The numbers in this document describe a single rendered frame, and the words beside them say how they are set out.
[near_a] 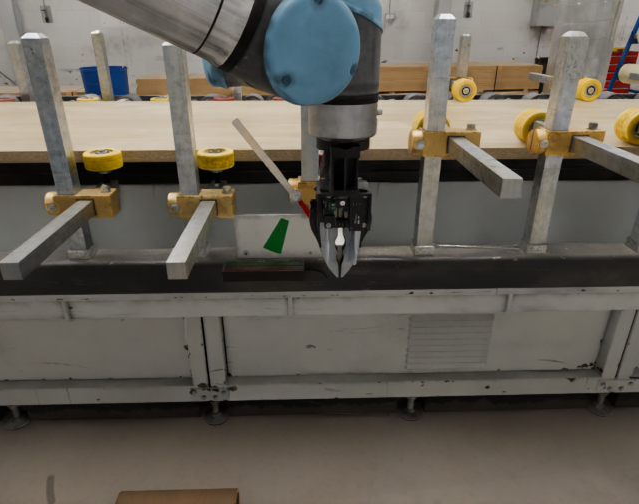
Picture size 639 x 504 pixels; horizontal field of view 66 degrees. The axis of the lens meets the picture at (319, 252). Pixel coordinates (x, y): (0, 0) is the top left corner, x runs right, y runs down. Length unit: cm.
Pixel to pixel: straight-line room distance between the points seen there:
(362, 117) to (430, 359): 108
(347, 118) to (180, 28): 26
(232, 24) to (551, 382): 151
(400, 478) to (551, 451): 48
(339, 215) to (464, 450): 112
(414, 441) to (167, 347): 81
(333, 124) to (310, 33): 21
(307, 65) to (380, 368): 125
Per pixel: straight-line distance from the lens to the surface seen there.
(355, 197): 64
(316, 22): 43
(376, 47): 63
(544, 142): 109
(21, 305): 133
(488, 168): 82
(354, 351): 153
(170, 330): 153
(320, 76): 44
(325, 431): 164
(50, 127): 110
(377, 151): 117
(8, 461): 181
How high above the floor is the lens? 116
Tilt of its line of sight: 25 degrees down
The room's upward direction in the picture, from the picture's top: straight up
